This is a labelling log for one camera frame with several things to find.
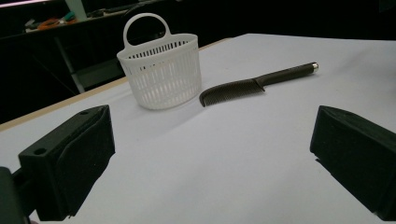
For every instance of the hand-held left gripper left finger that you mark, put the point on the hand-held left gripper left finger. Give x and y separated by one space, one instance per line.
71 161

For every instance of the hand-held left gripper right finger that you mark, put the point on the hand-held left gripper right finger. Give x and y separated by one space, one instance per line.
358 155

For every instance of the black comb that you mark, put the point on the black comb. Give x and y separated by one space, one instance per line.
280 76

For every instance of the white slotted plastic basket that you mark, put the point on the white slotted plastic basket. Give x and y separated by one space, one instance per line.
165 84

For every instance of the grey metal stand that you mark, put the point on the grey metal stand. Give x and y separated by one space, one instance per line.
93 73

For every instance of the teal tool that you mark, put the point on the teal tool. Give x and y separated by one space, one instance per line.
70 15

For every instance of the pale upright post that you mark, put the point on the pale upright post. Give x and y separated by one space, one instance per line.
76 9

